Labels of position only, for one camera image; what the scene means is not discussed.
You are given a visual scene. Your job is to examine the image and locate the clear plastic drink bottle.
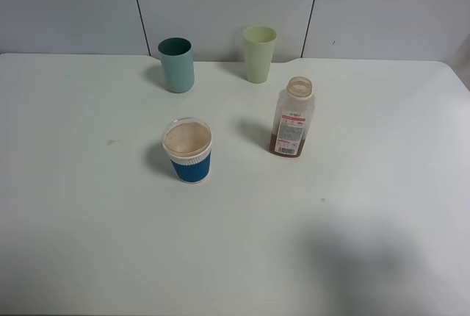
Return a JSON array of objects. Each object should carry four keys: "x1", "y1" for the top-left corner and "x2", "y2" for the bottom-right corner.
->
[{"x1": 270, "y1": 76, "x2": 315, "y2": 158}]

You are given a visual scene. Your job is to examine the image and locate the blue sleeved paper cup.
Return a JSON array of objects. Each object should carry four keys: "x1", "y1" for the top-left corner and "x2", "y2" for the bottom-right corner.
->
[{"x1": 162, "y1": 118, "x2": 212, "y2": 184}]

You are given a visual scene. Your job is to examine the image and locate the pale green plastic cup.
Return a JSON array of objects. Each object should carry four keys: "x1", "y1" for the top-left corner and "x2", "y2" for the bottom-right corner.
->
[{"x1": 243, "y1": 26, "x2": 277, "y2": 84}]

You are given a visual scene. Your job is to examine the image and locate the teal plastic cup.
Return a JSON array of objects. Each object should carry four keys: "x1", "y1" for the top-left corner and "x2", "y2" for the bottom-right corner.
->
[{"x1": 158, "y1": 37, "x2": 195, "y2": 93}]

